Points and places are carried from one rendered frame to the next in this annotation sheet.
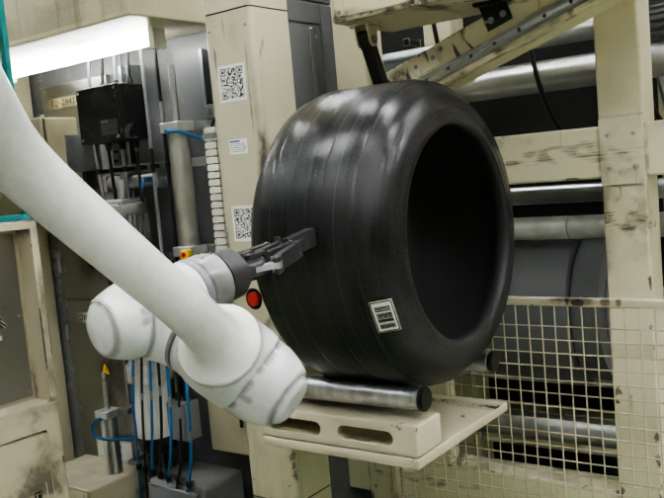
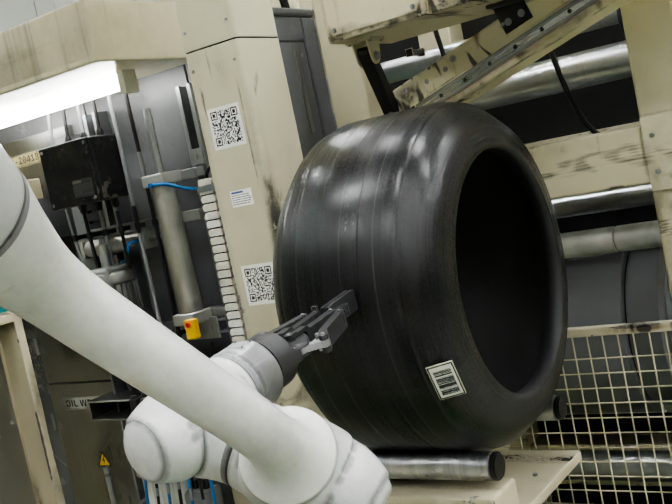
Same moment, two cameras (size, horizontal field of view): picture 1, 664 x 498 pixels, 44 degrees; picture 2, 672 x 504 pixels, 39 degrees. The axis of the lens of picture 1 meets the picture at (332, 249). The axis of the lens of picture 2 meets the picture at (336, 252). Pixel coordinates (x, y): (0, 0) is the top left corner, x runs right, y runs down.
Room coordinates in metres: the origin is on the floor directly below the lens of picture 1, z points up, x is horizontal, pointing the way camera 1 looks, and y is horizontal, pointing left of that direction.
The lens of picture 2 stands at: (0.03, 0.08, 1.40)
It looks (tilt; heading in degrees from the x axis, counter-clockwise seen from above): 5 degrees down; 358
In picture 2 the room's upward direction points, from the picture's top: 12 degrees counter-clockwise
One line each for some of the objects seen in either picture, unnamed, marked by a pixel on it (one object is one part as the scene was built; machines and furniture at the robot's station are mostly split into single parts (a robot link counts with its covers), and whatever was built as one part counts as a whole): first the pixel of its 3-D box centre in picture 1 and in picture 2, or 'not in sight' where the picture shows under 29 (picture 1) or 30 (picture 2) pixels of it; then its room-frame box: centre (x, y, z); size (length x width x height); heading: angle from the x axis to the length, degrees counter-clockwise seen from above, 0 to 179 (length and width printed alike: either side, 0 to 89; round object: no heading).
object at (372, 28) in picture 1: (366, 36); (367, 52); (1.94, -0.12, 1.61); 0.06 x 0.06 x 0.05; 53
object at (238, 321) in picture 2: (229, 236); (240, 299); (1.81, 0.22, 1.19); 0.05 x 0.04 x 0.48; 143
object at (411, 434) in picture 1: (347, 424); (407, 502); (1.54, 0.00, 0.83); 0.36 x 0.09 x 0.06; 53
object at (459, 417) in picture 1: (387, 421); (449, 490); (1.65, -0.08, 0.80); 0.37 x 0.36 x 0.02; 143
